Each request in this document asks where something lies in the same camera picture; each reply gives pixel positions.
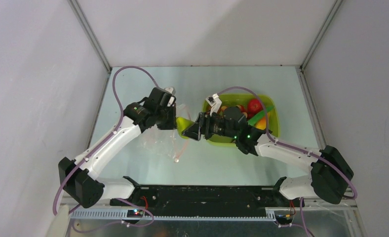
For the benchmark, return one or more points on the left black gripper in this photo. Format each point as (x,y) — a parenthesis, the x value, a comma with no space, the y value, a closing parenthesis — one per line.
(172,124)

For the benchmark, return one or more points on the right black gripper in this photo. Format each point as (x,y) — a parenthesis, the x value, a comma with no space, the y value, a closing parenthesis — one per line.
(203,126)

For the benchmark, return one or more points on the green pear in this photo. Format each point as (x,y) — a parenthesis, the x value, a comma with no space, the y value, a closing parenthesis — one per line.
(182,125)

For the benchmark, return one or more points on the clear zip top bag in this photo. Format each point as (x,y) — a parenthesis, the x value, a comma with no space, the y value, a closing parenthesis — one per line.
(164,143)

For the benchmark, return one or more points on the green plastic bin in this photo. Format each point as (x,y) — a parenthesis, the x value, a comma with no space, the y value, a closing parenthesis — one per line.
(233,99)

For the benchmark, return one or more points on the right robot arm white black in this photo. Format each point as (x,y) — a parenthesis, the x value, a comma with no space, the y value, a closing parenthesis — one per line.
(328,174)

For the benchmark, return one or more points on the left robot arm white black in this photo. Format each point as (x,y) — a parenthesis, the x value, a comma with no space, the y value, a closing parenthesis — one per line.
(79,177)

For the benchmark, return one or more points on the green cucumber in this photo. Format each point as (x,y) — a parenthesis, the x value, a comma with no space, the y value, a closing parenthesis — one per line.
(254,119)

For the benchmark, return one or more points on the red apple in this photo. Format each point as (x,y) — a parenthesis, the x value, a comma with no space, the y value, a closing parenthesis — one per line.
(254,106)

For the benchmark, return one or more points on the yellow orange mango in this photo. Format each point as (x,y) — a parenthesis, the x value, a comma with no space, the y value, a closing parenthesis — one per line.
(262,121)

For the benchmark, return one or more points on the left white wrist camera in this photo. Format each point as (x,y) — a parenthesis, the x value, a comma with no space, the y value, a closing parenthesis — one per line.
(170,91)

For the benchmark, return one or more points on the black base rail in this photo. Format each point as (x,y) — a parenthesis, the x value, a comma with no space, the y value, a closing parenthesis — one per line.
(209,201)

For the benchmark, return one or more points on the left aluminium corner post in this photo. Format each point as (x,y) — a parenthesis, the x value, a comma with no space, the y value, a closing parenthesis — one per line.
(91,36)

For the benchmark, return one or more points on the aluminium corner post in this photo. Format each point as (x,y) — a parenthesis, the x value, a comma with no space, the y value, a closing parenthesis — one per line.
(91,36)
(321,33)

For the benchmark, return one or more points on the right aluminium corner post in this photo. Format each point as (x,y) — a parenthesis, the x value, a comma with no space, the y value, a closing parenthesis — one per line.
(321,33)

